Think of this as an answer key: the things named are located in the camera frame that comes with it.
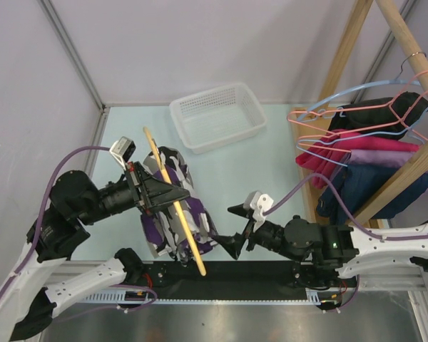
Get white plastic basket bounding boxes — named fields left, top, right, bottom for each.
left=169, top=83, right=267, bottom=154

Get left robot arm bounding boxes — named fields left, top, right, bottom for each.
left=0, top=162, right=189, bottom=341

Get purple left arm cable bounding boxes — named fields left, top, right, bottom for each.
left=0, top=145, right=115, bottom=311

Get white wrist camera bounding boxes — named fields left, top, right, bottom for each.
left=109, top=136, right=136, bottom=170
left=243, top=191, right=274, bottom=228

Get wooden clothes rack frame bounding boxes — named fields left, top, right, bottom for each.
left=287, top=1, right=428, bottom=224

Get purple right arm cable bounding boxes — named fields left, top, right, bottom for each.
left=267, top=173, right=428, bottom=243

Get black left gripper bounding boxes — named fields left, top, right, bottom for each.
left=78, top=160, right=191, bottom=224

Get pink garment on hanger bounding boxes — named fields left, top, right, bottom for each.
left=295, top=129, right=420, bottom=178

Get dark blue denim garment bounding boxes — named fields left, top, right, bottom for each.
left=316, top=165, right=428, bottom=224

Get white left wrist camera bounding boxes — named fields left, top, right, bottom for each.
left=109, top=136, right=136, bottom=170

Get lilac garment on hanger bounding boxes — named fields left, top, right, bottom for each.
left=342, top=150, right=414, bottom=168

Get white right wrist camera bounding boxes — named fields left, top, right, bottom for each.
left=243, top=191, right=274, bottom=228

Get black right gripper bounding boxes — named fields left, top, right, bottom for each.
left=211, top=203, right=304, bottom=263

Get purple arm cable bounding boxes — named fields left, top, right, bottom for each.
left=267, top=173, right=428, bottom=243
left=0, top=145, right=115, bottom=311

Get black garment on hanger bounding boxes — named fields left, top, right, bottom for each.
left=328, top=92, right=420, bottom=140

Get aluminium corner post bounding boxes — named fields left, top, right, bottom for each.
left=39, top=0, right=106, bottom=111

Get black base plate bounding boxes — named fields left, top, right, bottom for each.
left=144, top=261, right=357, bottom=299

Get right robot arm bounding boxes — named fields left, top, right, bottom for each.
left=214, top=205, right=428, bottom=290

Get purple camouflage trousers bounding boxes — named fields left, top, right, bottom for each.
left=139, top=145, right=222, bottom=266

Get yellow clothes hanger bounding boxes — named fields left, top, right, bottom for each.
left=142, top=125, right=208, bottom=276

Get pink wire hanger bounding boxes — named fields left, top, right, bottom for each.
left=287, top=76, right=428, bottom=143
left=296, top=132, right=351, bottom=159

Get white cable duct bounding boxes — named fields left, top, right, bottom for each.
left=80, top=289, right=339, bottom=307

